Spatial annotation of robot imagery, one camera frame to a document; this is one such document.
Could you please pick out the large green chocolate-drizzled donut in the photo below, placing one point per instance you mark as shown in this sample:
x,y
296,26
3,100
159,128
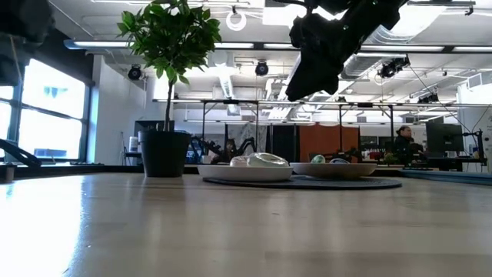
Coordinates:
x,y
269,159

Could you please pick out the black metal station frame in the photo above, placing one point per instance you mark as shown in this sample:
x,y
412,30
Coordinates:
x,y
230,102

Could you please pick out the black overhead rig camera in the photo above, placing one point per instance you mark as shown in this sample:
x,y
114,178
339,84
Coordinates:
x,y
392,67

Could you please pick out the person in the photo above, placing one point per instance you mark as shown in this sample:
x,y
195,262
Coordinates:
x,y
403,148

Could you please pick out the black round woven placemat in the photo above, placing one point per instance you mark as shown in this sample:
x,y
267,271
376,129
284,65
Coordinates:
x,y
346,184

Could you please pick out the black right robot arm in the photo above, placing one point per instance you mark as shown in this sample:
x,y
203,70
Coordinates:
x,y
384,9

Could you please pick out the large purple chocolate-drizzled donut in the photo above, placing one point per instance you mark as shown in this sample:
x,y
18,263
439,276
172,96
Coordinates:
x,y
238,161

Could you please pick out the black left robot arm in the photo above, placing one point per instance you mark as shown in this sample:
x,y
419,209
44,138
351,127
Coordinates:
x,y
23,19

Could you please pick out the green potted plant black pot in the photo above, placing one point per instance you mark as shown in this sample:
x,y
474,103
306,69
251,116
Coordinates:
x,y
163,154

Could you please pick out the black round ceiling fixture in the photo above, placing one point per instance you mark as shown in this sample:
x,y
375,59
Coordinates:
x,y
261,68
134,72

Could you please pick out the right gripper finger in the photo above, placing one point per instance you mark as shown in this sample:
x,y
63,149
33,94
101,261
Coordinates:
x,y
315,79

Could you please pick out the white round plate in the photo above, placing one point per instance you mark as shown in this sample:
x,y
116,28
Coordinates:
x,y
246,174

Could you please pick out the orange partition panel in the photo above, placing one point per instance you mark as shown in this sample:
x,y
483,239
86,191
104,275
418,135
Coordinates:
x,y
326,138

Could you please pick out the black background robot arms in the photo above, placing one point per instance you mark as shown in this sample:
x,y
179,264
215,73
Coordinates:
x,y
238,146

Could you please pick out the black computer monitor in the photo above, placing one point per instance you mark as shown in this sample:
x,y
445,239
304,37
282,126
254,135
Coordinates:
x,y
444,136

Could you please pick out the beige round plate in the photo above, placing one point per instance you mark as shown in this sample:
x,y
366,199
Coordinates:
x,y
334,171

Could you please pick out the grey side table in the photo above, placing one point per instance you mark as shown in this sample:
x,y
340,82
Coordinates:
x,y
453,177

